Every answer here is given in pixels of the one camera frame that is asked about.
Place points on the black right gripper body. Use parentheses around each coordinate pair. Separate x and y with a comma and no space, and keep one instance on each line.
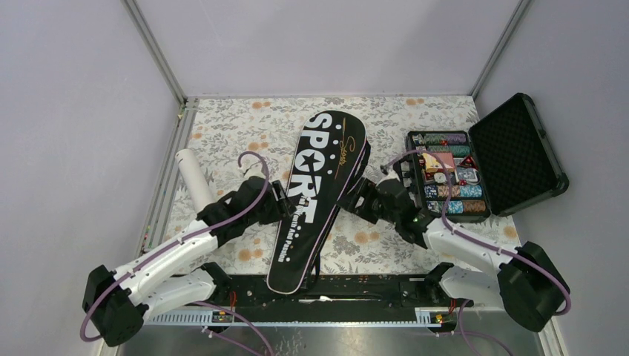
(371,207)

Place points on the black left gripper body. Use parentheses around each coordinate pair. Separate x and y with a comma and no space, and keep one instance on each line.
(275,209)

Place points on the black poker chip case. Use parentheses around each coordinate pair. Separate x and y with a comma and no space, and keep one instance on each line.
(504,163)

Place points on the floral table mat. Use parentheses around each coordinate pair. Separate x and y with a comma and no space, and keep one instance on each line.
(226,132)

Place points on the black racket cover bag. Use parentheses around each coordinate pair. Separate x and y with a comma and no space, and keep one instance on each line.
(331,155)

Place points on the white shuttlecock tube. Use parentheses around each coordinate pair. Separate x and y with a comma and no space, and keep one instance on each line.
(194,179)

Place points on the red playing card box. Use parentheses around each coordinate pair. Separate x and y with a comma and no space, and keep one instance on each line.
(436,161)

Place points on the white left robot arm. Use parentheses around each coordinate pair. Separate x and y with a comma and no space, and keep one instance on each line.
(117,302)

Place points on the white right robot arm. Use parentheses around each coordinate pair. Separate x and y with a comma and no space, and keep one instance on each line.
(521,280)

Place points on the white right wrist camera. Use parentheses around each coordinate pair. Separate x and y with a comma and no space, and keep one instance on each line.
(388,174)

